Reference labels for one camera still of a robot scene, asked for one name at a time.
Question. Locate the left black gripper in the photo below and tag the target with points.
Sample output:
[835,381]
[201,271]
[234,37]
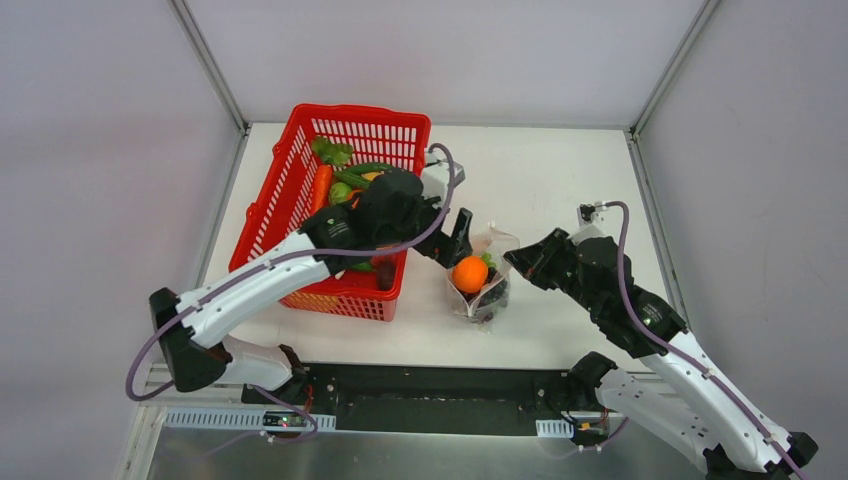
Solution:
[439,234]

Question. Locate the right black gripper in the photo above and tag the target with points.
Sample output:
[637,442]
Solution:
[553,258]

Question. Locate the green grape bunch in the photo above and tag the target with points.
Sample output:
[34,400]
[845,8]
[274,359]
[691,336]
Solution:
[490,260]

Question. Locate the clear zip top bag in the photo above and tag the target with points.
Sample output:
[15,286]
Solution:
[497,242]

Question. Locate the black grape bunch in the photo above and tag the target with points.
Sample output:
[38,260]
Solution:
[494,294]

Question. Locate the red plastic basket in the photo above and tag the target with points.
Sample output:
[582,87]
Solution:
[284,201]

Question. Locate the dark red grape bunch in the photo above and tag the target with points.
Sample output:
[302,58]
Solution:
[483,317]

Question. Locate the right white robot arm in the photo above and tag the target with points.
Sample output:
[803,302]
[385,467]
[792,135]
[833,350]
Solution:
[711,423]

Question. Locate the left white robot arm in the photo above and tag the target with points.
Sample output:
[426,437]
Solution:
[391,216]

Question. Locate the dark purple plum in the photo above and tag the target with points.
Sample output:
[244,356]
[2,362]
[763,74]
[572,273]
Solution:
[385,276]

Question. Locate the long green cucumber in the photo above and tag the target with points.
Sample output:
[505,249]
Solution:
[353,180]

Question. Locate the green bean pod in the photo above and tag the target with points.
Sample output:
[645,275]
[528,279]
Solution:
[367,168]

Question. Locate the orange carrot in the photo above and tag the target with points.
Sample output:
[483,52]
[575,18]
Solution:
[321,185]

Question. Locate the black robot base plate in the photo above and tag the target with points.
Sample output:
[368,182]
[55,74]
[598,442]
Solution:
[439,400]

